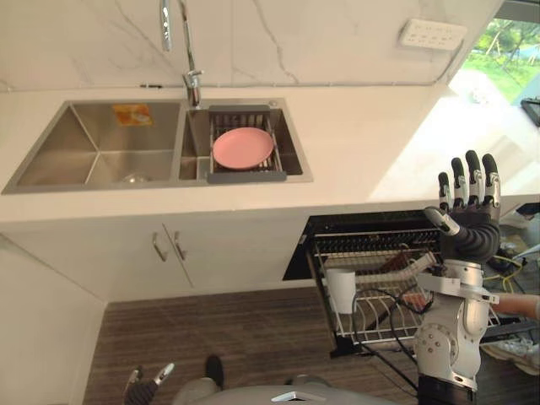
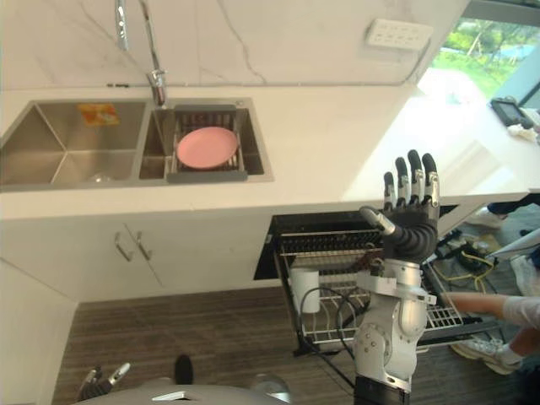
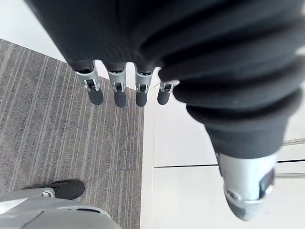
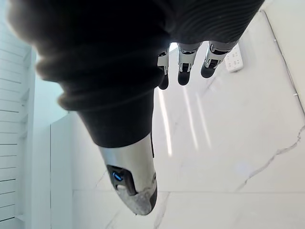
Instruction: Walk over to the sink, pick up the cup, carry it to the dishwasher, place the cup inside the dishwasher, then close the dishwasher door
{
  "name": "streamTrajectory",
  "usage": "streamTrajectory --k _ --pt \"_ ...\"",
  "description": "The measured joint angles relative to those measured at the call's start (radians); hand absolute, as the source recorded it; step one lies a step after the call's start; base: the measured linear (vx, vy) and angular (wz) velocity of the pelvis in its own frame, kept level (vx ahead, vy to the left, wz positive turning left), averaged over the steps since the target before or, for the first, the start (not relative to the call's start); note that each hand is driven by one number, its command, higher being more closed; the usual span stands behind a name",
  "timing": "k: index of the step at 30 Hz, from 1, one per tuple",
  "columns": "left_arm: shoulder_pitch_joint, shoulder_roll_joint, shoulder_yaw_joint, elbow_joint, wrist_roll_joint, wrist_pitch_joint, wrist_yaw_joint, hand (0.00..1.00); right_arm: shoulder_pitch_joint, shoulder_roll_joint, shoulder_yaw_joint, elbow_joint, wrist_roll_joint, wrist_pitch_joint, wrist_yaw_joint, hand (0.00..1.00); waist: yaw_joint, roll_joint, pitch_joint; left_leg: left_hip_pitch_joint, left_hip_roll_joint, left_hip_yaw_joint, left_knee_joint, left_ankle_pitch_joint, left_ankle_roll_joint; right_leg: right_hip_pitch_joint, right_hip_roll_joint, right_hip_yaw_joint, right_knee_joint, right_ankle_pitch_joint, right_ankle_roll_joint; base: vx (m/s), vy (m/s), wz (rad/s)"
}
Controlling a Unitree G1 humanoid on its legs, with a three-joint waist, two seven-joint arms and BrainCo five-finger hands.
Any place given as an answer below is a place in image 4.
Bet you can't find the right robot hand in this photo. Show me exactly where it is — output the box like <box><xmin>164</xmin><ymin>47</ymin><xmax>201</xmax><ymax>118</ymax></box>
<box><xmin>5</xmin><ymin>0</ymin><xmax>264</xmax><ymax>215</ymax></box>

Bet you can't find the white slatted cabinet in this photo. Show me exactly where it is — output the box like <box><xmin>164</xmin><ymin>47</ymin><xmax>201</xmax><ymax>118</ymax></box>
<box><xmin>0</xmin><ymin>19</ymin><xmax>36</xmax><ymax>229</ymax></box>

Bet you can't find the white cabinet panel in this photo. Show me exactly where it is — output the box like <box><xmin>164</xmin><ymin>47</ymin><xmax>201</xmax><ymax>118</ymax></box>
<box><xmin>33</xmin><ymin>114</ymin><xmax>74</xmax><ymax>229</ymax></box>

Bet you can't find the white power strip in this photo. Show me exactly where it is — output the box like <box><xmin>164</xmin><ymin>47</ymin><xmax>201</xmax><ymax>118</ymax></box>
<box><xmin>225</xmin><ymin>45</ymin><xmax>244</xmax><ymax>73</ymax></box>

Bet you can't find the white power cable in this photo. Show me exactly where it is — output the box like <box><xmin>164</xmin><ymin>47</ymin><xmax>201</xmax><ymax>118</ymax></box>
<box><xmin>259</xmin><ymin>10</ymin><xmax>305</xmax><ymax>115</ymax></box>

